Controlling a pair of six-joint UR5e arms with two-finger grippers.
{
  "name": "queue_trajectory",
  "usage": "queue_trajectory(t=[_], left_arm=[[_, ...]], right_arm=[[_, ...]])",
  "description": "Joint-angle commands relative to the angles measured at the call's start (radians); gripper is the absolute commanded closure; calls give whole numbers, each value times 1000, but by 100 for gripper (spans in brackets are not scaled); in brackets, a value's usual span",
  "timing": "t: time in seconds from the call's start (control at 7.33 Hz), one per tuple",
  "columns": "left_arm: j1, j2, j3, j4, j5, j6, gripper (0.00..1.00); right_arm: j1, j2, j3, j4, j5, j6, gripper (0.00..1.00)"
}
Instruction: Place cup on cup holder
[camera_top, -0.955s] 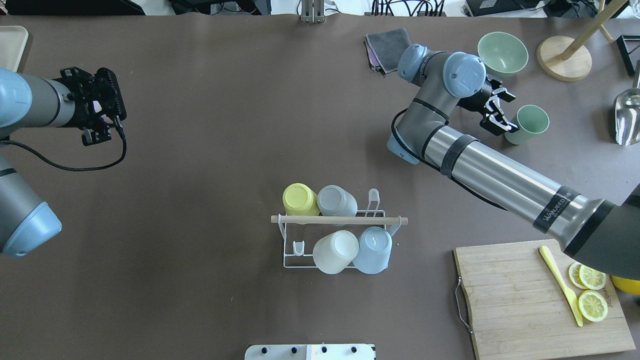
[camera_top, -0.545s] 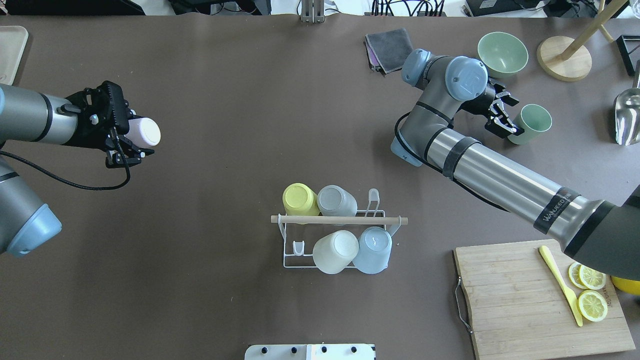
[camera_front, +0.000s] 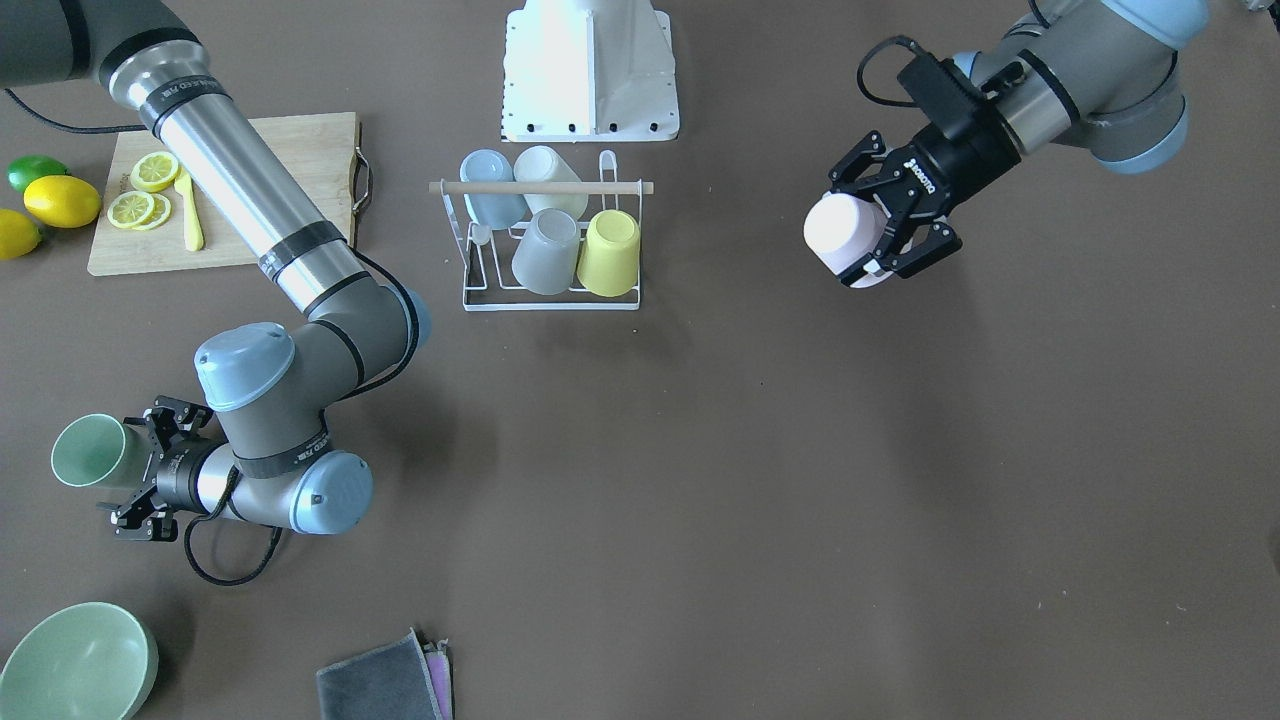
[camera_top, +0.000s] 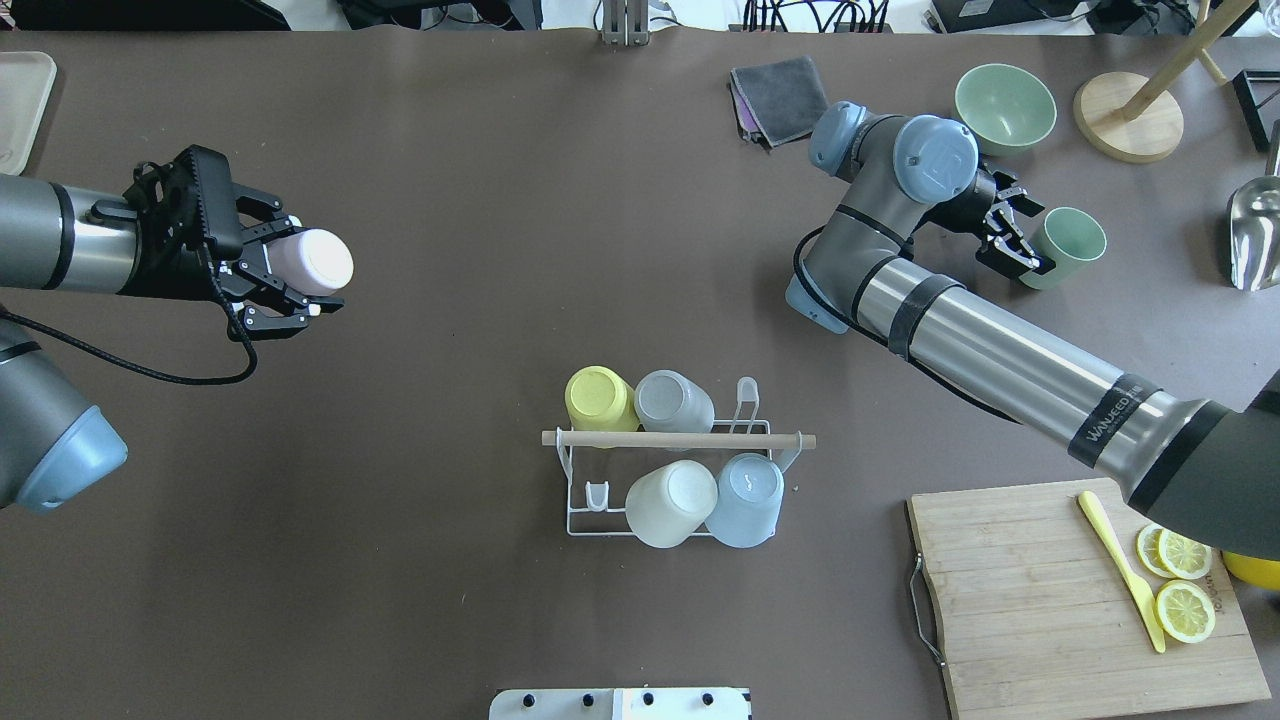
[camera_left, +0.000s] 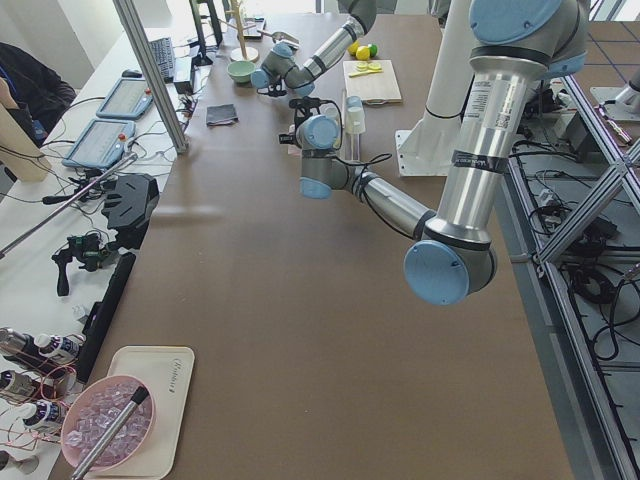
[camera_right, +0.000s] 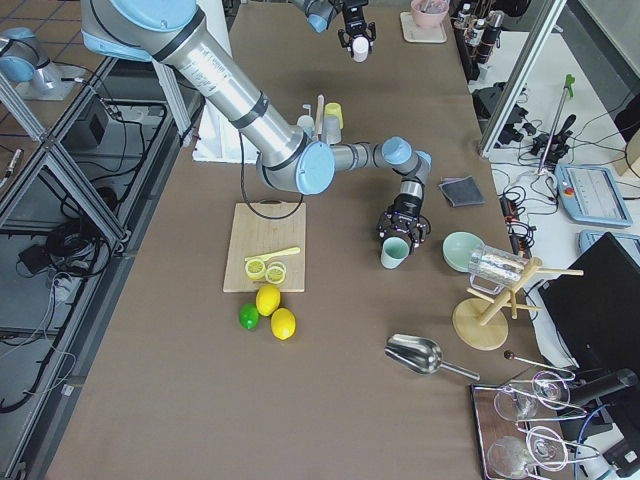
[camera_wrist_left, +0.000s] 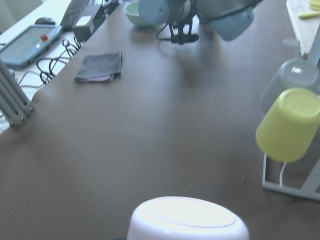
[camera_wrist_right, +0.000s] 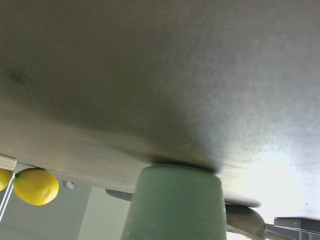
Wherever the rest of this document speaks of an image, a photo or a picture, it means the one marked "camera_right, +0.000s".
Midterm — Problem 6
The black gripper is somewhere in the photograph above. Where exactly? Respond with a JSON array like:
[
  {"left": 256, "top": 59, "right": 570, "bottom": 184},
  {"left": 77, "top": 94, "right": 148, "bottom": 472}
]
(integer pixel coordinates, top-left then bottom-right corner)
[
  {"left": 338, "top": 0, "right": 376, "bottom": 52},
  {"left": 376, "top": 194, "right": 430, "bottom": 254}
]

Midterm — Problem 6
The pink plastic cup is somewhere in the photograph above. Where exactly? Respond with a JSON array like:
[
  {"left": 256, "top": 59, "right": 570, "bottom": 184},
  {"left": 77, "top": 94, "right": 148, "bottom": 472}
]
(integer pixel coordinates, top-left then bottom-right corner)
[{"left": 351, "top": 36, "right": 369, "bottom": 63}]

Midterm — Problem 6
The green plastic cup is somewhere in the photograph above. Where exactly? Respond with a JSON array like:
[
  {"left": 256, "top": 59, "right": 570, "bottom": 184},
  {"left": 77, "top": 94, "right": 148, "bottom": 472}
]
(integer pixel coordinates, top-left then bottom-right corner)
[{"left": 380, "top": 237, "right": 409, "bottom": 269}]

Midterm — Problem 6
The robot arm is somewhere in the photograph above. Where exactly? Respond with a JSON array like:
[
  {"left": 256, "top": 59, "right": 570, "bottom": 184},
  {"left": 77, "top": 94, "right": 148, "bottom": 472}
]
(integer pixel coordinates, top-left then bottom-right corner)
[
  {"left": 81, "top": 1, "right": 431, "bottom": 250},
  {"left": 292, "top": 0, "right": 376, "bottom": 62}
]

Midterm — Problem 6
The yellow plastic cup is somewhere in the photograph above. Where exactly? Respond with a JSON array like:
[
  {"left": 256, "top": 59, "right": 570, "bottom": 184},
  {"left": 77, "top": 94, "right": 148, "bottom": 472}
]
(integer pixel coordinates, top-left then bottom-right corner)
[{"left": 324, "top": 102, "right": 344, "bottom": 129}]

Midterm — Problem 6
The grey plastic cup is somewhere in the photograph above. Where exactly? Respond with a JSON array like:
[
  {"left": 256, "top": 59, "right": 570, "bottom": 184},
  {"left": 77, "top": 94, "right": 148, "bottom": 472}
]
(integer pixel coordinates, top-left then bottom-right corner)
[{"left": 322, "top": 114, "right": 342, "bottom": 145}]

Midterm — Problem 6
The cream plastic tray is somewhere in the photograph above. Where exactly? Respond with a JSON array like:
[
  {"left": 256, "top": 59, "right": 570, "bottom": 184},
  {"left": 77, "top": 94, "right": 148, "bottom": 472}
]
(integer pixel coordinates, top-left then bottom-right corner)
[{"left": 400, "top": 12, "right": 447, "bottom": 44}]

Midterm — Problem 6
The green bowl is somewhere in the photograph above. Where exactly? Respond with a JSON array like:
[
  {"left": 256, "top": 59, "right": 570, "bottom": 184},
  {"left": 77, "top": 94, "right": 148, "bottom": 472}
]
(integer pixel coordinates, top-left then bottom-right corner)
[{"left": 442, "top": 231, "right": 485, "bottom": 273}]

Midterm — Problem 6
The pink bowl with ice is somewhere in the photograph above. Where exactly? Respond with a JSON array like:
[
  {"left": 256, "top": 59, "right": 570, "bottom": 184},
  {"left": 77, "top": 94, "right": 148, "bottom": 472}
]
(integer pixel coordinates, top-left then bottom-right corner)
[{"left": 410, "top": 0, "right": 449, "bottom": 28}]

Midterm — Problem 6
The grey folded cloth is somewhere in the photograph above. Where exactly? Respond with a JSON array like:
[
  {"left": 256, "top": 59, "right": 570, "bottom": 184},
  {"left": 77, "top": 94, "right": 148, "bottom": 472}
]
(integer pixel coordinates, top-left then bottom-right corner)
[{"left": 438, "top": 176, "right": 485, "bottom": 207}]

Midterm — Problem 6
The glass pitcher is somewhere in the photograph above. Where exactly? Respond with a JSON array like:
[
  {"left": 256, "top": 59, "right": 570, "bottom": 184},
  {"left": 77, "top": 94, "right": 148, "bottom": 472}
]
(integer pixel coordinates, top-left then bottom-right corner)
[{"left": 468, "top": 245, "right": 528, "bottom": 295}]

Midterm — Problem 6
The wooden mug tree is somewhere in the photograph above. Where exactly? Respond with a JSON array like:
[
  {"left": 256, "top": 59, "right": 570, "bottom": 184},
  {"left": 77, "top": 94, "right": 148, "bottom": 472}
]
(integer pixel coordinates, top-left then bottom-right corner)
[{"left": 452, "top": 257, "right": 584, "bottom": 351}]

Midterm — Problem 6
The metal scoop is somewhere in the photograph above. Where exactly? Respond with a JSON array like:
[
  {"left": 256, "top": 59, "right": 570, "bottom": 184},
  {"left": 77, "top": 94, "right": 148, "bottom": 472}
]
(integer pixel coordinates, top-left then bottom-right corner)
[{"left": 384, "top": 333, "right": 480, "bottom": 381}]

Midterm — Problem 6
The lemon slice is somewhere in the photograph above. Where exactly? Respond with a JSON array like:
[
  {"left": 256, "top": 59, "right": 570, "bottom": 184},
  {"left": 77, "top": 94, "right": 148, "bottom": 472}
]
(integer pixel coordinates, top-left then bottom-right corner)
[
  {"left": 264, "top": 261, "right": 287, "bottom": 285},
  {"left": 244, "top": 258, "right": 266, "bottom": 281}
]

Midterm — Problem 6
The yellow plastic knife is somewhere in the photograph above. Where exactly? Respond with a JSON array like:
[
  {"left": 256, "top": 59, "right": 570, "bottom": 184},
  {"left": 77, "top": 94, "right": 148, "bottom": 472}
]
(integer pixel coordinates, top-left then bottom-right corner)
[{"left": 244, "top": 246, "right": 301, "bottom": 262}]

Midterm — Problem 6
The wooden cutting board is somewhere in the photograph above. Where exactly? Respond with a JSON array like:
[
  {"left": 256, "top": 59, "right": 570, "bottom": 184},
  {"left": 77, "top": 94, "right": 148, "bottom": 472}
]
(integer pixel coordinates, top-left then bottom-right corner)
[{"left": 223, "top": 202, "right": 306, "bottom": 293}]

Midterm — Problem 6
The yellow lemon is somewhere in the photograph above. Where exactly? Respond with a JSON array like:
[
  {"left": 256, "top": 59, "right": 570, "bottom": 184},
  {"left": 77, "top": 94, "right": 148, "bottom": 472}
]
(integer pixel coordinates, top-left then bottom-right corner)
[
  {"left": 255, "top": 284, "right": 281, "bottom": 317},
  {"left": 271, "top": 308, "right": 297, "bottom": 340}
]

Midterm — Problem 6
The green lime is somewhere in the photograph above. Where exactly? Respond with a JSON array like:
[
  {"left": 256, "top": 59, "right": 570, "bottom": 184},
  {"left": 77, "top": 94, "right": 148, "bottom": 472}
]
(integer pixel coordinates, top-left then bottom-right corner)
[{"left": 238, "top": 303, "right": 260, "bottom": 330}]

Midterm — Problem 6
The blue teach pendant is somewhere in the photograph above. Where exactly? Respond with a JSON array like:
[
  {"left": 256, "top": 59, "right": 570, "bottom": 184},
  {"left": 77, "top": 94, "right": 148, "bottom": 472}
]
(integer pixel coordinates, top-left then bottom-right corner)
[
  {"left": 578, "top": 230, "right": 639, "bottom": 255},
  {"left": 554, "top": 164, "right": 633, "bottom": 228}
]

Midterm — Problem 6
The black monitor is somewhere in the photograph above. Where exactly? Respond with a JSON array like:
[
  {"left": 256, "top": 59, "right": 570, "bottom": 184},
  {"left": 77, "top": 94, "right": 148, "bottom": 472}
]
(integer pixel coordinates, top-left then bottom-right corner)
[{"left": 539, "top": 233, "right": 639, "bottom": 372}]

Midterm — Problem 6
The wine glass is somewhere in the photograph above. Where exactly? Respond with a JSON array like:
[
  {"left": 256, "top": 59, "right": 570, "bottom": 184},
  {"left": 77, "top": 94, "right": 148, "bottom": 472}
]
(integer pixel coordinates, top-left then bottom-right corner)
[
  {"left": 486, "top": 426, "right": 569, "bottom": 479},
  {"left": 494, "top": 370, "right": 570, "bottom": 422}
]

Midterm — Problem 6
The metal pole tool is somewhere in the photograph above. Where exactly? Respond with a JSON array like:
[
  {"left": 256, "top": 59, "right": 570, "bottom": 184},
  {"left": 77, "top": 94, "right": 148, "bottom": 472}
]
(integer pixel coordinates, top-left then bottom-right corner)
[{"left": 536, "top": 74, "right": 575, "bottom": 175}]

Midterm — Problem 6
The white wire cup rack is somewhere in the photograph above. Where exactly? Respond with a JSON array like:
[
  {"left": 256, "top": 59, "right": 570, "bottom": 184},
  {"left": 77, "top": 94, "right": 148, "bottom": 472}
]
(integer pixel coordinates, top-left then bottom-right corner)
[{"left": 302, "top": 94, "right": 329, "bottom": 143}]

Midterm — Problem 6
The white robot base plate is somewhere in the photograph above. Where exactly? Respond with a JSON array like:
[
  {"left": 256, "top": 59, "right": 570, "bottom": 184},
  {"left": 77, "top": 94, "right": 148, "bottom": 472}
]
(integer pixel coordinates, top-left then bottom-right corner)
[{"left": 192, "top": 101, "right": 258, "bottom": 164}]

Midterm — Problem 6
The aluminium frame post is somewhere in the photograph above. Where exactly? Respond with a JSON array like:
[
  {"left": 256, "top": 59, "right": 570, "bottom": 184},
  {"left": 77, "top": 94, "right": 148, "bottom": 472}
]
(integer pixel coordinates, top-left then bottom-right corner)
[{"left": 478, "top": 0, "right": 567, "bottom": 159}]

